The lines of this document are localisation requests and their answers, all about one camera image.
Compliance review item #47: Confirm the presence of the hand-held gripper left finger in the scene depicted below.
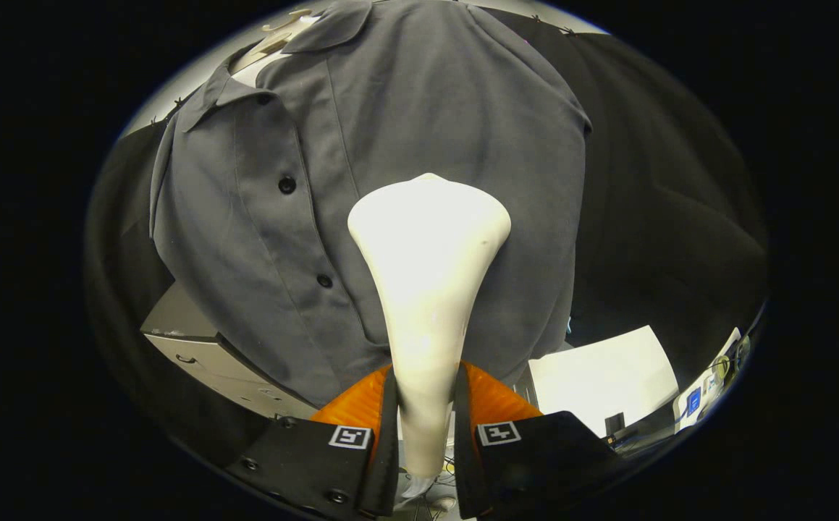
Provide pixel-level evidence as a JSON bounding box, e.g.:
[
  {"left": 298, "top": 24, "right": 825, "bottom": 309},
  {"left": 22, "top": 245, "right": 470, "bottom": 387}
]
[{"left": 227, "top": 362, "right": 400, "bottom": 520}]

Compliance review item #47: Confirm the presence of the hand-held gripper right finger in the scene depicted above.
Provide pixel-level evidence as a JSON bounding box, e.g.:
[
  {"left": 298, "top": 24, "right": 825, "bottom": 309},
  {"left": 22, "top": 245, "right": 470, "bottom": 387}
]
[{"left": 454, "top": 360, "right": 623, "bottom": 520}]

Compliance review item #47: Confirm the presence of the white garment steamer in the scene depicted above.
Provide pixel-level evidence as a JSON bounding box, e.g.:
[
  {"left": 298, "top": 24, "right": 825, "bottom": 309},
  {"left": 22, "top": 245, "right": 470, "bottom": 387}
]
[{"left": 347, "top": 172, "right": 513, "bottom": 478}]

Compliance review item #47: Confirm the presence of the grey button-up shirt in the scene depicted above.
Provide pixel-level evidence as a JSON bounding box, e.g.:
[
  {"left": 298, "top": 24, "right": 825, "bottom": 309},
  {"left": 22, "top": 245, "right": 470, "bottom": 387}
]
[{"left": 150, "top": 0, "right": 594, "bottom": 410}]

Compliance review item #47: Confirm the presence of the white flat board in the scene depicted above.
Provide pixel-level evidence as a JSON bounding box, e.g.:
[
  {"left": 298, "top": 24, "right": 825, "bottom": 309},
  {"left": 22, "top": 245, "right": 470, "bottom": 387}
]
[{"left": 528, "top": 326, "right": 679, "bottom": 437}]

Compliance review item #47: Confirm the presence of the grey cabinet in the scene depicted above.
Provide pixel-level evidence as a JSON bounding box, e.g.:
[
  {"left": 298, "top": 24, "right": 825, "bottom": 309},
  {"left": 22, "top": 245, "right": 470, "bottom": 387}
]
[{"left": 140, "top": 282, "right": 319, "bottom": 420}]

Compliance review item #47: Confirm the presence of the white device with blue label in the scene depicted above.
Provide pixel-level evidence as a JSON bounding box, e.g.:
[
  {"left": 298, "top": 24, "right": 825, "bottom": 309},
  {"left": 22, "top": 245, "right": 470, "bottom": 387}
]
[{"left": 674, "top": 327, "right": 753, "bottom": 433}]

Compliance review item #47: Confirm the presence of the white mannequin torso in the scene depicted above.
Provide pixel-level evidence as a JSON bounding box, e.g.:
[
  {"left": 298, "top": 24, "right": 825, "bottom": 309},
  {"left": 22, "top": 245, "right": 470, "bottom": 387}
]
[{"left": 231, "top": 9, "right": 320, "bottom": 88}]

